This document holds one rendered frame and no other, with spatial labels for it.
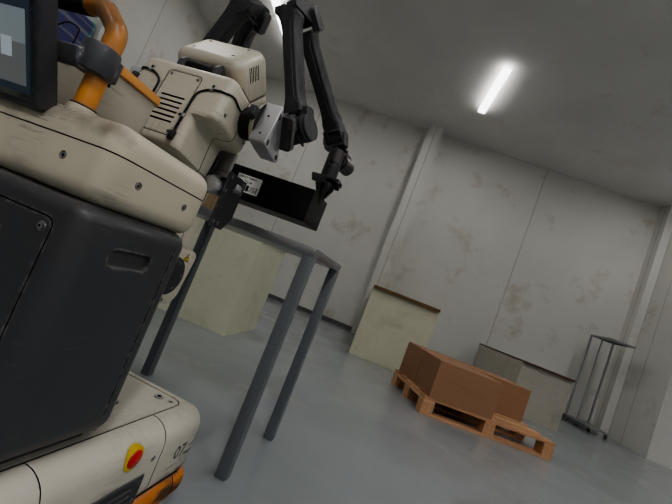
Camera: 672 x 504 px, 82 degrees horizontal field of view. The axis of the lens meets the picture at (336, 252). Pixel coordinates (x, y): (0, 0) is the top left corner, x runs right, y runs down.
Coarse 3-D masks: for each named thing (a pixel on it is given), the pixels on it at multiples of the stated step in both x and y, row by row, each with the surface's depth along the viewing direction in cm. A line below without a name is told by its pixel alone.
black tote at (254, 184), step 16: (240, 176) 132; (256, 176) 131; (272, 176) 130; (208, 192) 153; (256, 192) 130; (272, 192) 129; (288, 192) 128; (304, 192) 127; (256, 208) 143; (272, 208) 128; (288, 208) 127; (304, 208) 126; (320, 208) 137; (304, 224) 134
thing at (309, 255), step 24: (264, 240) 150; (288, 240) 131; (312, 264) 130; (336, 264) 162; (168, 312) 181; (288, 312) 127; (312, 312) 167; (168, 336) 183; (312, 336) 166; (264, 360) 126; (264, 384) 126; (288, 384) 164; (240, 432) 123; (264, 432) 163
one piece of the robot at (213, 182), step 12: (228, 156) 109; (216, 168) 109; (228, 168) 108; (216, 180) 103; (228, 180) 106; (240, 180) 111; (216, 192) 105; (228, 192) 108; (240, 192) 113; (216, 204) 105; (228, 204) 110; (216, 216) 106; (228, 216) 112
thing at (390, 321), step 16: (384, 288) 476; (368, 304) 482; (384, 304) 480; (400, 304) 479; (416, 304) 477; (368, 320) 480; (384, 320) 478; (400, 320) 476; (416, 320) 475; (432, 320) 473; (368, 336) 477; (384, 336) 476; (400, 336) 474; (416, 336) 473; (352, 352) 476; (368, 352) 475; (384, 352) 473; (400, 352) 472
